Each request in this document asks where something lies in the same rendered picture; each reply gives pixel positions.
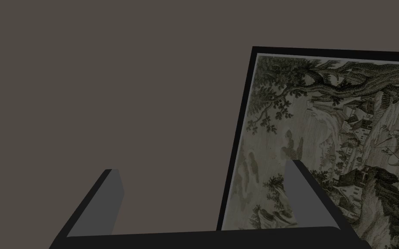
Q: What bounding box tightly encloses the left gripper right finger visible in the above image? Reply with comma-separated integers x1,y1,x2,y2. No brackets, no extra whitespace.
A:
284,159,353,232

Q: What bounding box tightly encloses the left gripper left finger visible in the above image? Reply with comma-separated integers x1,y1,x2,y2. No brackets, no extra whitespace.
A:
58,169,125,239

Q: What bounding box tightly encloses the black framed landscape picture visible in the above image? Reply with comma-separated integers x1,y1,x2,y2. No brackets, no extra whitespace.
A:
216,45,399,249

